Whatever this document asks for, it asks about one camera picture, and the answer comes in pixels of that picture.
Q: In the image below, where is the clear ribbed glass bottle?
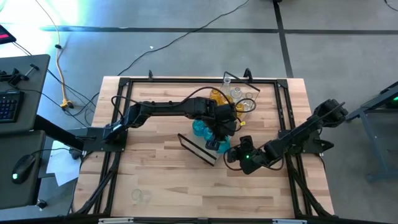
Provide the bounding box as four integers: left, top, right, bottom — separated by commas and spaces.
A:
230, 86, 244, 102

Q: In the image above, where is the yellow power cable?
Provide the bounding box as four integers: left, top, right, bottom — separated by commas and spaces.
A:
33, 0, 75, 110

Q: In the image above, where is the silver bracket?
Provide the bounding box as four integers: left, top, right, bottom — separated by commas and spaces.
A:
272, 218, 308, 224
98, 217, 134, 224

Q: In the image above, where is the teal diamond-pattern glass vase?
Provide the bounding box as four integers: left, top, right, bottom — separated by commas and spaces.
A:
192, 119, 206, 138

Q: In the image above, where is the black aluminium table frame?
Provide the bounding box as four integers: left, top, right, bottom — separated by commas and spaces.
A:
70, 77, 333, 220

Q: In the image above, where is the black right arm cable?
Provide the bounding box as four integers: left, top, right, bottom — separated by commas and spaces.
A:
223, 148, 244, 172

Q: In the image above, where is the black device red display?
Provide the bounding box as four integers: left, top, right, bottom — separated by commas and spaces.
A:
0, 24, 17, 45

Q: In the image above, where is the black floor tape strip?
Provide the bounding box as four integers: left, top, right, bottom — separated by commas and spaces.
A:
272, 0, 294, 78
40, 26, 398, 35

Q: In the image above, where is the long black floor cable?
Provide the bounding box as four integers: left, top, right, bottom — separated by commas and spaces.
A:
117, 0, 251, 77

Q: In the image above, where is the clear ribbed wide-neck vase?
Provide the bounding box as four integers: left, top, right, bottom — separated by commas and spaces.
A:
221, 77, 233, 96

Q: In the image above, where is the amber narrow-neck glass vase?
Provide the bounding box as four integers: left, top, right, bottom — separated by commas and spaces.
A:
210, 88, 222, 105

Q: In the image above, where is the black desk clamp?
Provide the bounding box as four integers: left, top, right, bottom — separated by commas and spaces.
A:
0, 63, 40, 88

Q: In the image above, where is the black computer keyboard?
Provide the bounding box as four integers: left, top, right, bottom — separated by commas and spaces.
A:
0, 90, 25, 124

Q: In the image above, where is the clear faceted glass vase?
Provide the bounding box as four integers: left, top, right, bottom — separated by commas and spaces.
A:
242, 91, 257, 108

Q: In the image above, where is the black computer mouse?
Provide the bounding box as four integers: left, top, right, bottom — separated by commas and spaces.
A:
11, 154, 37, 185

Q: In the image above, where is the black device green light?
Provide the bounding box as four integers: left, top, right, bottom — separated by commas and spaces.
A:
385, 93, 398, 110

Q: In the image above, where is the wooden shelf black metal frame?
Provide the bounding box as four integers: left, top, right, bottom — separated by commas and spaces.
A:
177, 70, 261, 167

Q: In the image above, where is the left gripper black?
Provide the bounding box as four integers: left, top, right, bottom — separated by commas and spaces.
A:
205, 105, 239, 152

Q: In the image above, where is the white paper sheet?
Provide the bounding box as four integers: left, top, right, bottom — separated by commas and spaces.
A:
45, 139, 82, 187

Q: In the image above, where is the grey metal stand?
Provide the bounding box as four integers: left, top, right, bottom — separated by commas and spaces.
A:
341, 80, 398, 183

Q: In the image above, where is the dark grey desk top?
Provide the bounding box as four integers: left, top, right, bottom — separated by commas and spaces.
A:
0, 54, 51, 135
0, 129, 47, 210

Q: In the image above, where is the teal medallion glass vase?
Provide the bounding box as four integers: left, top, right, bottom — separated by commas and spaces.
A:
202, 127, 215, 142

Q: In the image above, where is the black diagonal support beam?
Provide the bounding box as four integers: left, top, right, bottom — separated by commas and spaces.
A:
32, 114, 90, 150

